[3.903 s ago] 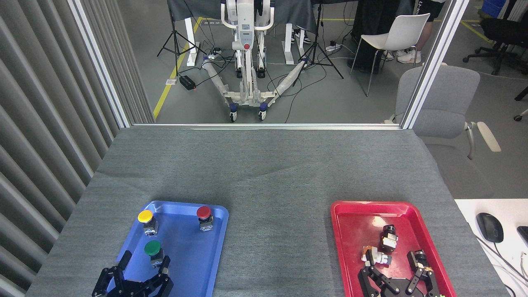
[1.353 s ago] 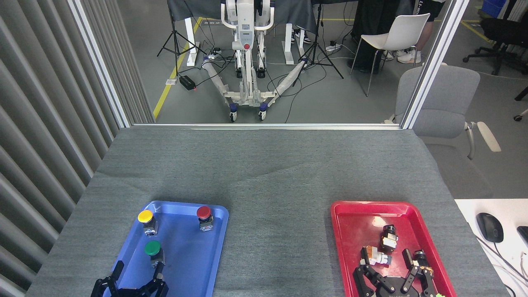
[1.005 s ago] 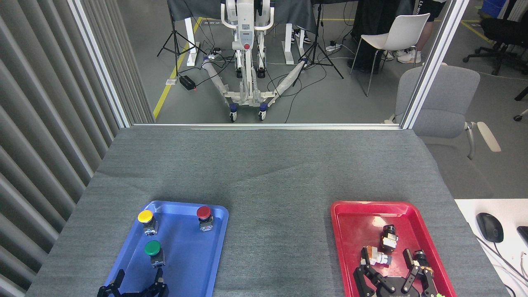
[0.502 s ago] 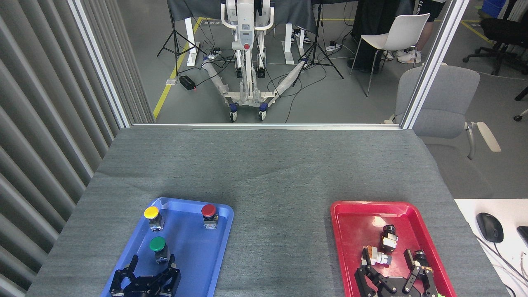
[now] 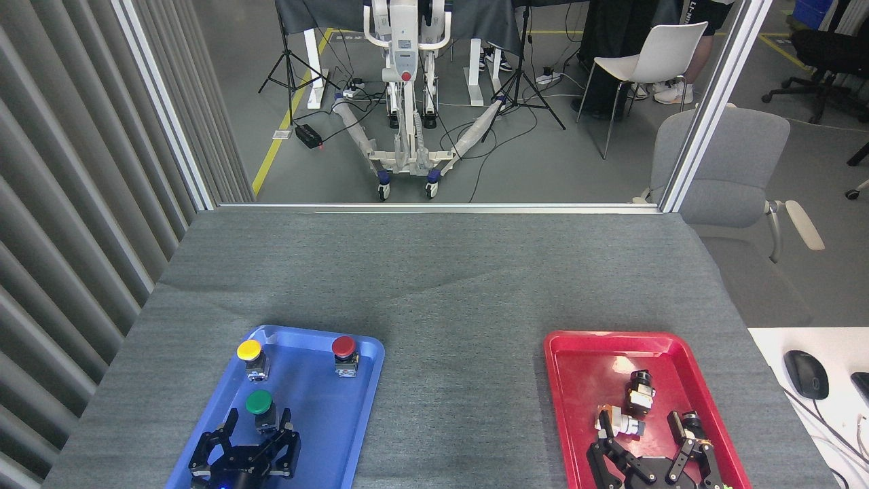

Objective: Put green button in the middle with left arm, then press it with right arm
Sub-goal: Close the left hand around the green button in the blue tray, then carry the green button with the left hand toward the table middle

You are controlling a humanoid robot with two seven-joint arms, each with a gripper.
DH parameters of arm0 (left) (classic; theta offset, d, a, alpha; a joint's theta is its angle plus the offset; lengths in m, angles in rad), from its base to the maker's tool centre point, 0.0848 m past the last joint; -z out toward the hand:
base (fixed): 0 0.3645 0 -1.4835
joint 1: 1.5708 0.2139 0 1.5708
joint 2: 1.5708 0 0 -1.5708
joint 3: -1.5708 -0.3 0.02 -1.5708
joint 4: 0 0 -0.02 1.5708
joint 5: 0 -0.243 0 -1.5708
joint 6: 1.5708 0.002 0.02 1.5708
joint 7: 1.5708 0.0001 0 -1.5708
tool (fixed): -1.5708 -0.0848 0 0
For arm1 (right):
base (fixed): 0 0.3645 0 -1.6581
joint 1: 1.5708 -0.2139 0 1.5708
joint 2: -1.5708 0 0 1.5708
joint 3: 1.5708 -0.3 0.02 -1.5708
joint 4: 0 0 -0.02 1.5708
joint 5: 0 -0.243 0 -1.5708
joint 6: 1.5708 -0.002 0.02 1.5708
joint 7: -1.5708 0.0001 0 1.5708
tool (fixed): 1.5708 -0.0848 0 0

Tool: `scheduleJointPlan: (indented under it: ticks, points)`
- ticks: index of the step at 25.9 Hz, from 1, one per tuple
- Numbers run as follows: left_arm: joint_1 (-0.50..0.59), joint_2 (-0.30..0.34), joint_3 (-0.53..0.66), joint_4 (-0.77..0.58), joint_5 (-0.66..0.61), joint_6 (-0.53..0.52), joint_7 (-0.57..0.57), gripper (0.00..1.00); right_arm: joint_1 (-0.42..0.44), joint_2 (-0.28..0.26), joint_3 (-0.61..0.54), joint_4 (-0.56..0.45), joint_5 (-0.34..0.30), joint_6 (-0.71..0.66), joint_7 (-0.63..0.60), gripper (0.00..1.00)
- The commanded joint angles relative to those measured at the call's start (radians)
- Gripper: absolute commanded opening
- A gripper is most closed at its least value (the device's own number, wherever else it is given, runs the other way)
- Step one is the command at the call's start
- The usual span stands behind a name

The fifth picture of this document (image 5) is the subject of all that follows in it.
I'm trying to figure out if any black office chair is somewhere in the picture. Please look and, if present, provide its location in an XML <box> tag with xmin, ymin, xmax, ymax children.
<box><xmin>762</xmin><ymin>27</ymin><xmax>869</xmax><ymax>125</ymax></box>

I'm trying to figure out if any table with dark cloth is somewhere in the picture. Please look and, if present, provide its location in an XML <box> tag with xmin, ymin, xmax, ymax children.
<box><xmin>275</xmin><ymin>0</ymin><xmax>523</xmax><ymax>109</ymax></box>

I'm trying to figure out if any grey office chair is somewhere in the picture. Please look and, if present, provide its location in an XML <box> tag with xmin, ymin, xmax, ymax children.
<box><xmin>631</xmin><ymin>103</ymin><xmax>826</xmax><ymax>327</ymax></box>

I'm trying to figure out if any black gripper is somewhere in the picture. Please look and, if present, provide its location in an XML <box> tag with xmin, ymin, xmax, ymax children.
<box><xmin>587</xmin><ymin>438</ymin><xmax>724</xmax><ymax>489</ymax></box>
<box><xmin>189</xmin><ymin>407</ymin><xmax>301</xmax><ymax>489</ymax></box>

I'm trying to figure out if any black selector switch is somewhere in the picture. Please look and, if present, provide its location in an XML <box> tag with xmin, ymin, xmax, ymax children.
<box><xmin>625</xmin><ymin>370</ymin><xmax>657</xmax><ymax>415</ymax></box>

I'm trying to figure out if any blue plastic tray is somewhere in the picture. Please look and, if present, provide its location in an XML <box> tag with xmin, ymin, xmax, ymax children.
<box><xmin>165</xmin><ymin>325</ymin><xmax>386</xmax><ymax>489</ymax></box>

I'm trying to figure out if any white wheeled stand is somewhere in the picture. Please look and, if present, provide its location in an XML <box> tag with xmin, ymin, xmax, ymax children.
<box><xmin>331</xmin><ymin>0</ymin><xmax>506</xmax><ymax>202</ymax></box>

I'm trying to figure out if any silver post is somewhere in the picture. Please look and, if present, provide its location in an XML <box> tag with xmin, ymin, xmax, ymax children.
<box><xmin>660</xmin><ymin>0</ymin><xmax>773</xmax><ymax>213</ymax></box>

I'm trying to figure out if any white plastic chair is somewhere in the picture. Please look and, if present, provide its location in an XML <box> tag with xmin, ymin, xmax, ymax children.
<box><xmin>576</xmin><ymin>22</ymin><xmax>709</xmax><ymax>160</ymax></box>

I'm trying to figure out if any white desk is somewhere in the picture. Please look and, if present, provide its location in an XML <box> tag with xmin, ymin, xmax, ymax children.
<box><xmin>747</xmin><ymin>327</ymin><xmax>869</xmax><ymax>489</ymax></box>

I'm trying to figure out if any green push button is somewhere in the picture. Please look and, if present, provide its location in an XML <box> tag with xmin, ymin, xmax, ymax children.
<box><xmin>245</xmin><ymin>389</ymin><xmax>278</xmax><ymax>434</ymax></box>

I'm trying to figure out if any black tripod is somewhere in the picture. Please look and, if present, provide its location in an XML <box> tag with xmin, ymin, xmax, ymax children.
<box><xmin>258</xmin><ymin>0</ymin><xmax>340</xmax><ymax>126</ymax></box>
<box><xmin>481</xmin><ymin>0</ymin><xmax>566</xmax><ymax>143</ymax></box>

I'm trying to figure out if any grey felt table cloth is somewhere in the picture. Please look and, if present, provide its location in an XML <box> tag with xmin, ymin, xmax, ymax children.
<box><xmin>41</xmin><ymin>209</ymin><xmax>839</xmax><ymax>489</ymax></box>

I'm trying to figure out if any blue storage bin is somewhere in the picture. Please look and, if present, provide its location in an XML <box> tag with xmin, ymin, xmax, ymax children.
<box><xmin>793</xmin><ymin>0</ymin><xmax>836</xmax><ymax>29</ymax></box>

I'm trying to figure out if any black computer mouse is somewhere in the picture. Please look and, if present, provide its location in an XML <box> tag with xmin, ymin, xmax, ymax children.
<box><xmin>783</xmin><ymin>350</ymin><xmax>830</xmax><ymax>400</ymax></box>

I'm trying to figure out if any red plastic tray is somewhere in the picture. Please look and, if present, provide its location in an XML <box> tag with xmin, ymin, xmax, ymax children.
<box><xmin>543</xmin><ymin>330</ymin><xmax>752</xmax><ymax>489</ymax></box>

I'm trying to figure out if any red push button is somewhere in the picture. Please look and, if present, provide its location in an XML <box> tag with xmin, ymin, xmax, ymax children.
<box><xmin>331</xmin><ymin>336</ymin><xmax>360</xmax><ymax>378</ymax></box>

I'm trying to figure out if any black switch orange base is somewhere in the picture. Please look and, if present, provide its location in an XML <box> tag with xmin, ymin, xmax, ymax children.
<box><xmin>667</xmin><ymin>410</ymin><xmax>711</xmax><ymax>446</ymax></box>

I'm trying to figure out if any white orange switch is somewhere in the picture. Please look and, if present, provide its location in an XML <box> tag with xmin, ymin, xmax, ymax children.
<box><xmin>595</xmin><ymin>404</ymin><xmax>646</xmax><ymax>439</ymax></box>

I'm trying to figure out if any yellow push button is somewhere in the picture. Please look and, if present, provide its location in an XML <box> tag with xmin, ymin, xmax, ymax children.
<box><xmin>236</xmin><ymin>340</ymin><xmax>270</xmax><ymax>382</ymax></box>

